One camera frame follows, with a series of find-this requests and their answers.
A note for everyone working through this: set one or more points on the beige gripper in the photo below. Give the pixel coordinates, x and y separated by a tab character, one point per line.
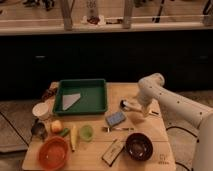
145	108

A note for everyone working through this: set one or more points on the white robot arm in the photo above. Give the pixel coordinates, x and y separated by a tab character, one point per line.
198	115

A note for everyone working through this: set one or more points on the green plastic cup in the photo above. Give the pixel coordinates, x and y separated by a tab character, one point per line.
86	133

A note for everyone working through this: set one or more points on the white paper cup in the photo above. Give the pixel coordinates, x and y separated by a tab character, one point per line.
41	110

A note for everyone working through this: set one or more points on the blue sponge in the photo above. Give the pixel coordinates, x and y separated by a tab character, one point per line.
115	119

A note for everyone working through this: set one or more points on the dark purple bowl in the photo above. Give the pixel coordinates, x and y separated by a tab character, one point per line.
139	147

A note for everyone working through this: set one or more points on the metal fork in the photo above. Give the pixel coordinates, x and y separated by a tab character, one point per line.
110	129

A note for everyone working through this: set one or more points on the wooden black rectangular block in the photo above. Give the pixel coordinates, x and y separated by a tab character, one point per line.
112	152

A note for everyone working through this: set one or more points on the green plastic tray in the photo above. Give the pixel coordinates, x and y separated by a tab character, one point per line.
93	99

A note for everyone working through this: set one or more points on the yellow banana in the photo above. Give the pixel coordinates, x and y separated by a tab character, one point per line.
73	137

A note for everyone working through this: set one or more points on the grey folded cloth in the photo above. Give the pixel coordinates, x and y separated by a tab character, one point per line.
69	100

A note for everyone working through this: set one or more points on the green cucumber toy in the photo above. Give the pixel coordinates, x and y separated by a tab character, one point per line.
64	132

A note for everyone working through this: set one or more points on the yellow red apple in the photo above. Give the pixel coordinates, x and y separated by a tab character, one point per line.
56	126

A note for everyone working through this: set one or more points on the dark brown object at table edge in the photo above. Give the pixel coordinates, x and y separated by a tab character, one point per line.
49	93

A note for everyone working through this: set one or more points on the orange plastic bowl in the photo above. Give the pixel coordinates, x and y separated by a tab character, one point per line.
53	153

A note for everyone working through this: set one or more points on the small metal pot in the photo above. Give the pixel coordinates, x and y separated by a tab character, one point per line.
38	129

